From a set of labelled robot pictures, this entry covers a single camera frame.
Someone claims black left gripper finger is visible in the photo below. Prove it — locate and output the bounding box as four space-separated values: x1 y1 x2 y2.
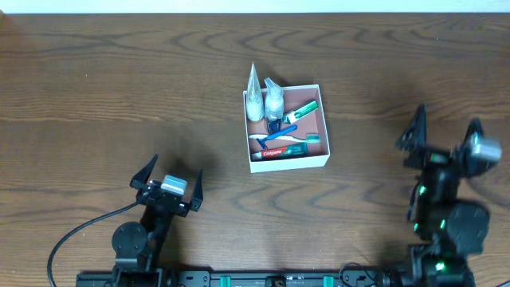
190 169 203 211
130 154 159 190

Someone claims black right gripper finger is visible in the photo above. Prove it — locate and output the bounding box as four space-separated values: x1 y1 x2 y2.
395 104 427 152
461 118 485 154

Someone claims blue disposable razor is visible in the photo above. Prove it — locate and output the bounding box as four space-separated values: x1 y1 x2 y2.
257 124 297 150

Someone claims green white toothbrush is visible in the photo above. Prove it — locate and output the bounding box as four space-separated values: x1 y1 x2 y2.
248 134 320 144

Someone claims white Pantene tube gold cap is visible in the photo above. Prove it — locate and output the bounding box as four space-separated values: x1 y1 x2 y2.
245 64 264 122

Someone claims green Colgate toothpaste tube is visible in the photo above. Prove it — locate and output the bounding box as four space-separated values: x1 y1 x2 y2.
251 143 308 161

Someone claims clear pump bottle blue liquid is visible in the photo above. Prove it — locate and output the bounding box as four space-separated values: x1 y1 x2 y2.
265 77 284 135

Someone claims green white soap box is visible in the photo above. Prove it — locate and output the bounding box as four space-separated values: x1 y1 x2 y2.
282 100 318 124

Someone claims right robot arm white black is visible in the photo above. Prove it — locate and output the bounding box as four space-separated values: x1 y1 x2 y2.
390 104 502 286

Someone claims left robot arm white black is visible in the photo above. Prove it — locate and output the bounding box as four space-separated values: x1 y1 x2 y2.
112 155 203 271

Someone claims white box pink interior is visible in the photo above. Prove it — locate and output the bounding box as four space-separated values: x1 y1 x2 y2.
246 85 331 173

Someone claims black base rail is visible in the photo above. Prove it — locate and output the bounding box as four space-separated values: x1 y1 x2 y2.
75 267 475 287

